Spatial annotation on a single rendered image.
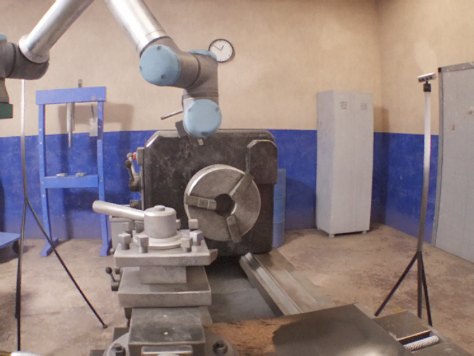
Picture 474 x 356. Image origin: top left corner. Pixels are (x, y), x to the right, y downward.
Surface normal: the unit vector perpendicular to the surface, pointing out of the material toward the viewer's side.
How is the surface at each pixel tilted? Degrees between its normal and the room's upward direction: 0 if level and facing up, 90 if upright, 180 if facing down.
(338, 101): 90
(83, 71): 90
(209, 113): 93
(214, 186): 90
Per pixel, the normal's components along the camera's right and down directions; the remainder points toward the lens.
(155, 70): -0.40, 0.18
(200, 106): 0.17, 0.18
